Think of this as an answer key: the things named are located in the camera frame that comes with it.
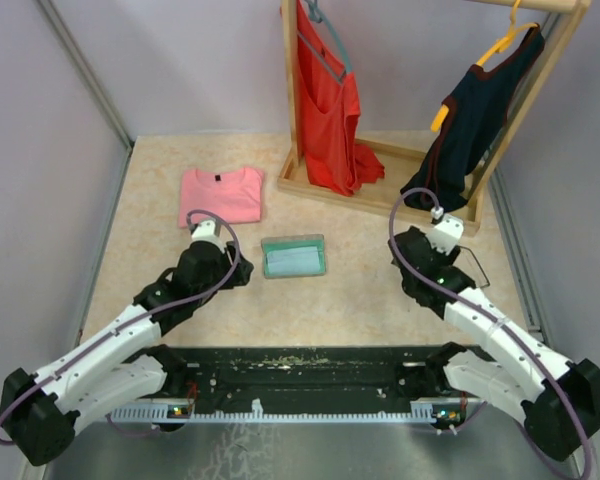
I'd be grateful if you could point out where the grey-blue hanger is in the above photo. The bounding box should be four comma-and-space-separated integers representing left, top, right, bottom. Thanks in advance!
294, 0, 356, 86

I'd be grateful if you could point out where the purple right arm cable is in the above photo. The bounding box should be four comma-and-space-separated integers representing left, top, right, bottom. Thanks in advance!
387, 187, 594, 480

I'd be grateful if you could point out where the navy tank top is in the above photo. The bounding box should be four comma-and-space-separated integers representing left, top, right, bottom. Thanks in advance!
400, 25, 545, 212

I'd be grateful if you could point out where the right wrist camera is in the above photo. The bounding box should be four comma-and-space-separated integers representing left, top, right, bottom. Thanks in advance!
425, 207, 464, 256

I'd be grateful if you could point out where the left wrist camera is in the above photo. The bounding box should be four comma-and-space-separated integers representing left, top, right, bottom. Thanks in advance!
190, 218, 225, 252

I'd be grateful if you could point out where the yellow hanger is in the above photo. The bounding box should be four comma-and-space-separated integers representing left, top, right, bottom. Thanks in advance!
430, 0, 539, 132

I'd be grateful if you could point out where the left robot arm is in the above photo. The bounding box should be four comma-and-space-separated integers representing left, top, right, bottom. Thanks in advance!
0, 240, 254, 466

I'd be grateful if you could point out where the pink folded t-shirt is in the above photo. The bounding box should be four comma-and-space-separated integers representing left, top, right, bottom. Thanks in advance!
178, 167, 265, 228

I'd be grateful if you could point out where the aluminium frame post left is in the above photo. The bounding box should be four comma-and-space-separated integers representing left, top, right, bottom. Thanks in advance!
34, 0, 135, 151

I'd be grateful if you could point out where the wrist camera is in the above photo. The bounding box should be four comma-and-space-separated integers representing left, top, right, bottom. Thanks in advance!
190, 218, 225, 252
425, 207, 464, 256

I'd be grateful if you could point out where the wooden clothes rack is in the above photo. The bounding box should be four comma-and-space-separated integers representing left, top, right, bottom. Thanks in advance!
277, 0, 594, 239

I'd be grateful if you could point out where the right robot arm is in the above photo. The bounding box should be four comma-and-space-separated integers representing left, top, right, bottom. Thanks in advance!
388, 227, 600, 461

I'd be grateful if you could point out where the red t-shirt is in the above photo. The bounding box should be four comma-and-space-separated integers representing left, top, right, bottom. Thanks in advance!
296, 1, 385, 197

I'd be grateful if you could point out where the light blue cleaning cloth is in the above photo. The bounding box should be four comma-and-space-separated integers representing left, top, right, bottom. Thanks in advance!
266, 246, 323, 276

